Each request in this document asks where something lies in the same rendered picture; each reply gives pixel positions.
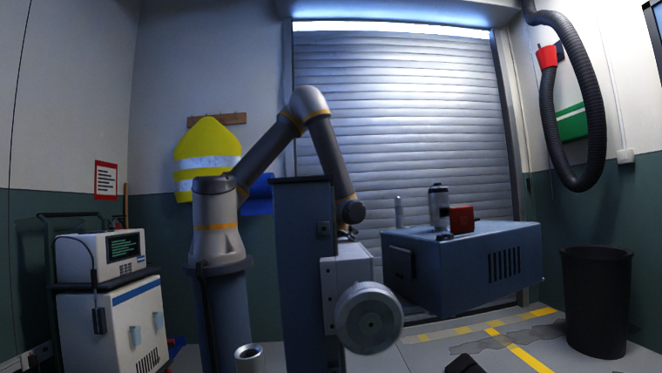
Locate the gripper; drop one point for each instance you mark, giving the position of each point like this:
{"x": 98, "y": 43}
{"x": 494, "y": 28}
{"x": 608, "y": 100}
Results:
{"x": 347, "y": 234}

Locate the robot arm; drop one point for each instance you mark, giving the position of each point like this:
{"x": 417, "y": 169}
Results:
{"x": 217, "y": 227}

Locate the grey slide carriage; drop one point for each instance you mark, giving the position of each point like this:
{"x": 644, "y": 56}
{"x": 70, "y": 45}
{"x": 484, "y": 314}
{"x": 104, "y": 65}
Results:
{"x": 345, "y": 269}

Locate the blue beam setter column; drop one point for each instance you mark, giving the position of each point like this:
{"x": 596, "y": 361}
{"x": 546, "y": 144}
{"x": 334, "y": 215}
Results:
{"x": 300, "y": 290}

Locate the grey cylinder lux probe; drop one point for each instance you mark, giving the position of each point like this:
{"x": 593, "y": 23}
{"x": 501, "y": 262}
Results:
{"x": 438, "y": 207}

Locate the black screen lever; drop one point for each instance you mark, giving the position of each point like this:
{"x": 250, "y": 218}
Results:
{"x": 445, "y": 237}

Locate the red square block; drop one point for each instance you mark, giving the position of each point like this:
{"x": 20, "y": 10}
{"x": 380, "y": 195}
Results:
{"x": 461, "y": 219}

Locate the blue beam setter box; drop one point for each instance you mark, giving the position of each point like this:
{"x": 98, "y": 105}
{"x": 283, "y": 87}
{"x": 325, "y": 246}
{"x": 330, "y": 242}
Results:
{"x": 455, "y": 279}

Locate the grey round probe holder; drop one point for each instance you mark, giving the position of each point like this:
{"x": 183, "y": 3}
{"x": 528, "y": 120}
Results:
{"x": 250, "y": 359}

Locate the blue floor box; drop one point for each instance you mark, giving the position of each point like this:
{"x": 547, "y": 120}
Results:
{"x": 177, "y": 345}

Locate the white analyser with screen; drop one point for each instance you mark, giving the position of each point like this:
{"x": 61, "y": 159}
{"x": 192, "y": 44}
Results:
{"x": 85, "y": 259}

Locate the grey round handwheel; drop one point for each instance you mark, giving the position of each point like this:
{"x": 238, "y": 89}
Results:
{"x": 368, "y": 318}

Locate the grey roller shutter door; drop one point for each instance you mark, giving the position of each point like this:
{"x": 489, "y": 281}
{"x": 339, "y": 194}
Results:
{"x": 414, "y": 129}

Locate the yellow high-visibility vest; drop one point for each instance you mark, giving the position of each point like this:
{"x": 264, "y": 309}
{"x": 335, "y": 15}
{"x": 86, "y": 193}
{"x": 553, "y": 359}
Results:
{"x": 207, "y": 155}

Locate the wooden coat rack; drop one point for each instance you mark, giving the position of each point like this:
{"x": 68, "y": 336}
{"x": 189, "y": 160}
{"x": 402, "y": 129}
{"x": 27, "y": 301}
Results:
{"x": 230, "y": 118}

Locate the black wedge block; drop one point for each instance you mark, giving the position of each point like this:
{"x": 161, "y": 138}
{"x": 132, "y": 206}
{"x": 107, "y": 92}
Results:
{"x": 464, "y": 365}

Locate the white strip light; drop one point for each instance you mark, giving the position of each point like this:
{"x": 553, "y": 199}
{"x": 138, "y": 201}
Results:
{"x": 390, "y": 27}

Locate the white blue-striped cabinet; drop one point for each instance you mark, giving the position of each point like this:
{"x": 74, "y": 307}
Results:
{"x": 119, "y": 326}

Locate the red framed notice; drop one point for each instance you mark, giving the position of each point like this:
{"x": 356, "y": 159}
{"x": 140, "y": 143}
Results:
{"x": 105, "y": 180}

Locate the green and white sign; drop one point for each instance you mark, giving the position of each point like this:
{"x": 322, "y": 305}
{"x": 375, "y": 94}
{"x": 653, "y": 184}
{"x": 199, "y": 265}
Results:
{"x": 571, "y": 124}

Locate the black waste bin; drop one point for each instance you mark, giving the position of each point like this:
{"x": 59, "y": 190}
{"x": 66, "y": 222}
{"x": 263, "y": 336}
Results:
{"x": 596, "y": 305}

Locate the dark framed window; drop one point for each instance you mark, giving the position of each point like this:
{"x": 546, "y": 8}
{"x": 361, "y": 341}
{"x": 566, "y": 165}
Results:
{"x": 654, "y": 36}

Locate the small grey upright post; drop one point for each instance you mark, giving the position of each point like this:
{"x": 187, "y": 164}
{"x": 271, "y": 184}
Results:
{"x": 399, "y": 212}

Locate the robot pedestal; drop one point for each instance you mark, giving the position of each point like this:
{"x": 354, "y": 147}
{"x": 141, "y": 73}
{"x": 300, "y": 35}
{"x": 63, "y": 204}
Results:
{"x": 225, "y": 321}

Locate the white wall switch box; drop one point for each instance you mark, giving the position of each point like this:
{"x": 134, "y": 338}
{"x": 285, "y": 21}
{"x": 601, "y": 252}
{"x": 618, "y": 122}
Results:
{"x": 626, "y": 156}

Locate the dark green trolley frame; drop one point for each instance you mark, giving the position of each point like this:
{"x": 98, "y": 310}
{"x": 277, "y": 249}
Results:
{"x": 49, "y": 248}

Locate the white wall socket strip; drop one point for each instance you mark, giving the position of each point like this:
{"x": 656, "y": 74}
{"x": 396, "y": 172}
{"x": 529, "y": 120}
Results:
{"x": 31, "y": 357}

